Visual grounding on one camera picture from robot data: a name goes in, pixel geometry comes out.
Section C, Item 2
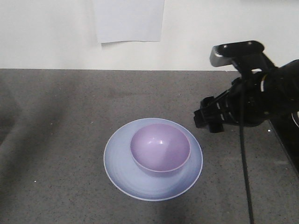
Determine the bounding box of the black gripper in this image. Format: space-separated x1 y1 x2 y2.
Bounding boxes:
194 77 275 133

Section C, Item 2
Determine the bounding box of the purple plastic bowl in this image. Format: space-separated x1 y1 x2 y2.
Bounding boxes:
130 123 191 177

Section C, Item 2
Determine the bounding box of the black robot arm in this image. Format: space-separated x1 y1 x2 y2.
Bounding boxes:
194 60 299 133

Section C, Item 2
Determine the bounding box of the light blue plate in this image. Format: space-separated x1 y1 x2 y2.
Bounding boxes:
103 118 203 202

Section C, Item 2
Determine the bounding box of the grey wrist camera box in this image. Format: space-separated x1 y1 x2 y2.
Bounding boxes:
209 40 264 67

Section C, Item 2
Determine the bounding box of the black camera cable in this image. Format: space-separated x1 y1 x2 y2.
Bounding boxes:
238 77 255 224

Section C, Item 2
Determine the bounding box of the white paper sheet on wall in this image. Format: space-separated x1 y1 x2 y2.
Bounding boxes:
93 0 164 43

